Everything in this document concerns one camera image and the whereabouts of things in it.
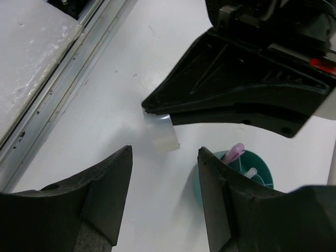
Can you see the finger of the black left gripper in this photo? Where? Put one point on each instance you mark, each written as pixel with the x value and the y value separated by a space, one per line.
pixel 275 119

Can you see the teal round organizer container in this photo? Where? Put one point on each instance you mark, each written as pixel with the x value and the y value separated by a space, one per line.
pixel 248 164

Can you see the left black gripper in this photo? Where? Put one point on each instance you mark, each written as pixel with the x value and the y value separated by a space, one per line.
pixel 270 54

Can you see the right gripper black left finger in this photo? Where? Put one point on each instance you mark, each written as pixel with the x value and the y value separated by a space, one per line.
pixel 81 213

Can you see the clear tape roll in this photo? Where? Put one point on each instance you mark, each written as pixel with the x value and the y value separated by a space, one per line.
pixel 161 131

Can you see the purple pink highlighter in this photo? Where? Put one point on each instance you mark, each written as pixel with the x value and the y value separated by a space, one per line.
pixel 234 153

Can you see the white foil cover plate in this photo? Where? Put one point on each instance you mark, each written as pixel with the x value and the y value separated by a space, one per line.
pixel 34 37

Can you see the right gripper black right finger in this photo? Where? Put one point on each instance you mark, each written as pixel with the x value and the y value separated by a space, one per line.
pixel 242 215

